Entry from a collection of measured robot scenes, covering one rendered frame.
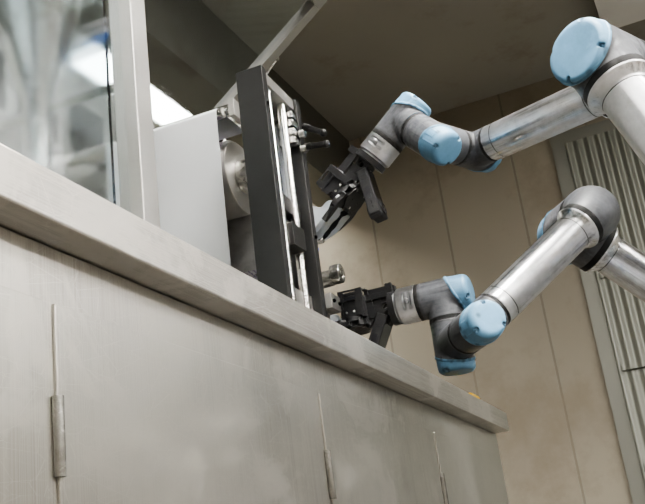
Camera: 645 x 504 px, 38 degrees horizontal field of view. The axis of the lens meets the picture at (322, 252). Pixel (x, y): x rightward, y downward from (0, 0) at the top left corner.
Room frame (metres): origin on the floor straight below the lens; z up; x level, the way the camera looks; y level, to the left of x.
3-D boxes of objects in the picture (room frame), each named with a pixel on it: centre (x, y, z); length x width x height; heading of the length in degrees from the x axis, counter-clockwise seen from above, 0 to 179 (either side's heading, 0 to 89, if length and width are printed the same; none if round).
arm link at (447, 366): (1.78, -0.23, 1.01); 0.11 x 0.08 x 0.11; 15
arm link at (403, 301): (1.82, -0.16, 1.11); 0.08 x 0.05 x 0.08; 160
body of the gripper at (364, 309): (1.85, -0.08, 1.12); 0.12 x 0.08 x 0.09; 70
